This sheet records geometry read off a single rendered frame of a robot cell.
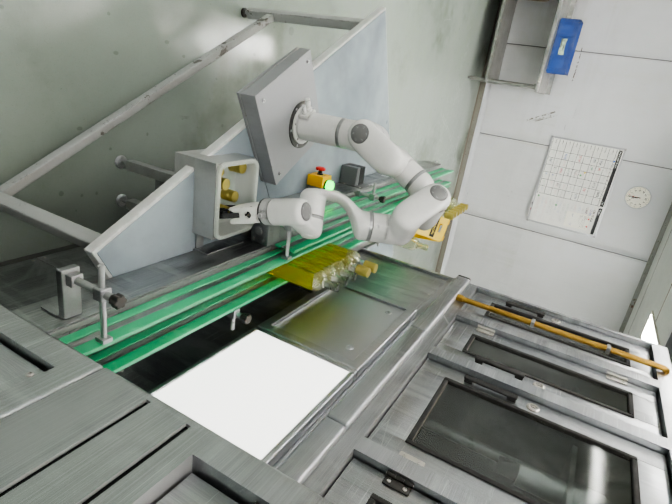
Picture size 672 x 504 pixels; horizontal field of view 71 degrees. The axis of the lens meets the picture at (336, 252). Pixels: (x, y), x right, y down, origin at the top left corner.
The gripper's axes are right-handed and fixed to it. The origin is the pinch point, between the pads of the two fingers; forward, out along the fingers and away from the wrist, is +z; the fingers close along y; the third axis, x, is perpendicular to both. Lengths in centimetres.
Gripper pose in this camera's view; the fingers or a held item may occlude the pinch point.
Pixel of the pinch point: (225, 211)
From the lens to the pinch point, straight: 144.2
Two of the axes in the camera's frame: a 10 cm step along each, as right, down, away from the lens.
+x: -0.9, -9.6, -2.5
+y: 4.9, -2.6, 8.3
